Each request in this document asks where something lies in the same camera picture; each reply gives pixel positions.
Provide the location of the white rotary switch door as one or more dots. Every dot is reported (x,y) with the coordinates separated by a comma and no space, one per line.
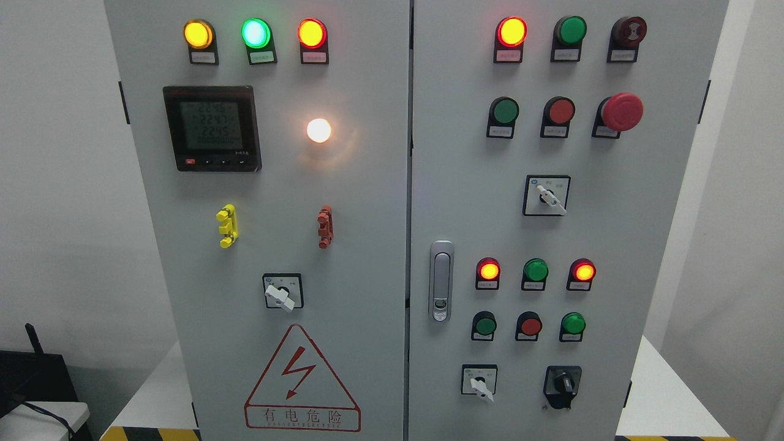
(283,290)

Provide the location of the green lit indicator light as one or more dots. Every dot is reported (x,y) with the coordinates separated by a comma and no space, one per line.
(259,41)

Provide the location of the yellow indicator light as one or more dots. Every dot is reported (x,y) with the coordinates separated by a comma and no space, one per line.
(200,38)

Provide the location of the red terminal connector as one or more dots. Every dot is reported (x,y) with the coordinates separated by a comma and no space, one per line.
(325,227)

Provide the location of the red lit indicator lower left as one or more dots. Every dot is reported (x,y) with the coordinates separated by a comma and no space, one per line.
(487,274)

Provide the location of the red lit indicator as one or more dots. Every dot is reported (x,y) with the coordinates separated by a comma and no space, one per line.
(581,275)
(487,274)
(509,39)

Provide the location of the clear small light bulb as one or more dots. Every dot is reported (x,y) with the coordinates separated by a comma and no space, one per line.
(318,130)

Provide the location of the green push button lower left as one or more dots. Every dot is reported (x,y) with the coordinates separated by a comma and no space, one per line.
(484,326)

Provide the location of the green push button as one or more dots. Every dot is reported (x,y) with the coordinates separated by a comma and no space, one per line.
(502,116)
(572,327)
(484,326)

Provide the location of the grey left cabinet door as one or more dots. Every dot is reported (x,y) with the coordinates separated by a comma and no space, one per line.
(353,290)

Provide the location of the grey cabinet door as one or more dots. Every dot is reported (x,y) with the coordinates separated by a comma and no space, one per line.
(468,189)
(353,290)

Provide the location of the green indicator lower middle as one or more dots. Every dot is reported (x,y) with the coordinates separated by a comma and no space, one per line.
(534,275)

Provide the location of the green push button upper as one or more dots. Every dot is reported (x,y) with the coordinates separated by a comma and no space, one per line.
(502,116)

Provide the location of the yellow terminal connector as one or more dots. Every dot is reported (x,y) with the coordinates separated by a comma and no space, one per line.
(228,226)

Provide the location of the red push button lower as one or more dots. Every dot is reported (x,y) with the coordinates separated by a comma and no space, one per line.
(528,327)

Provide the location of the red push button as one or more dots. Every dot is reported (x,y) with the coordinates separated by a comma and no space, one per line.
(528,327)
(557,115)

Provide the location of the grey right cabinet door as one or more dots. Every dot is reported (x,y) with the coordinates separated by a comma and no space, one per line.
(468,189)

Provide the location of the red high voltage warning sticker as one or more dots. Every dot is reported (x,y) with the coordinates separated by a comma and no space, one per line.
(299,390)

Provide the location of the red lit indicator lower right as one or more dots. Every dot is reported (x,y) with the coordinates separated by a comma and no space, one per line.
(581,275)

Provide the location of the red push button upper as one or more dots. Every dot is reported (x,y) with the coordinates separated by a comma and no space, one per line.
(557,115)

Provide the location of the black digital power meter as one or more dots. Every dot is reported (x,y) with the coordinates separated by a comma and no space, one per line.
(213,128)

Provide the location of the red indicator light left door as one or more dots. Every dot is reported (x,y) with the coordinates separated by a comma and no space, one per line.
(313,39)

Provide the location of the green push button lower right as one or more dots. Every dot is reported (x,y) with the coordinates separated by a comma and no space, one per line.
(572,327)

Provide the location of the red lit indicator top right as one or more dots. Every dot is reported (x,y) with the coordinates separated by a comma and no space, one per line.
(509,39)

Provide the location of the green unlit indicator top right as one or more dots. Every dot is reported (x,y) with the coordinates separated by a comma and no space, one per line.
(567,39)

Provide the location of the red emergency stop button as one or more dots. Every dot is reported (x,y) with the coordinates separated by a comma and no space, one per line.
(617,114)

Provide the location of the dark red buzzer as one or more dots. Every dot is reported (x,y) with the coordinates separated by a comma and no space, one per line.
(626,35)

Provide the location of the white cabinet base platform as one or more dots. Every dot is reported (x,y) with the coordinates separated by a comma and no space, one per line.
(660,405)

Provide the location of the black box with antenna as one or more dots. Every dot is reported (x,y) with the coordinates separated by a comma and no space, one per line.
(34,376)

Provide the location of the silver door latch handle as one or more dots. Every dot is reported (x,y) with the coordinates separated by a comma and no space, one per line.
(441,256)

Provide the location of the white rotary switch upper right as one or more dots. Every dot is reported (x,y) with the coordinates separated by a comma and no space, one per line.
(546,195)

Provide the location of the white rotary switch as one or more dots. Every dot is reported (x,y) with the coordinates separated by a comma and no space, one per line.
(479,379)
(546,195)

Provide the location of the white rotary switch lower right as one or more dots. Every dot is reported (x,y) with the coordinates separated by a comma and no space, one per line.
(479,379)

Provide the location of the black selector knob switch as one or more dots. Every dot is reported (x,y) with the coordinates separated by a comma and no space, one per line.
(561,385)

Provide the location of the white device with cable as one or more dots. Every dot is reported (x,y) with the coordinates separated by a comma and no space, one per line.
(25,424)

